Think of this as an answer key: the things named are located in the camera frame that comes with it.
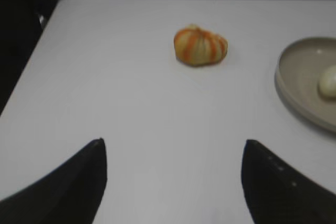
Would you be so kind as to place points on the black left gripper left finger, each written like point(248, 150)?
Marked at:
point(71, 193)

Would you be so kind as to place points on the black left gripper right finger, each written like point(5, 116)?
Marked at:
point(275, 192)

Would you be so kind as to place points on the white egg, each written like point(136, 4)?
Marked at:
point(327, 83)

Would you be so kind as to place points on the dark object beside table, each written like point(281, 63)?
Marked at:
point(20, 32)

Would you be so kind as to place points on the beige round plate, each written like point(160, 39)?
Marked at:
point(297, 75)

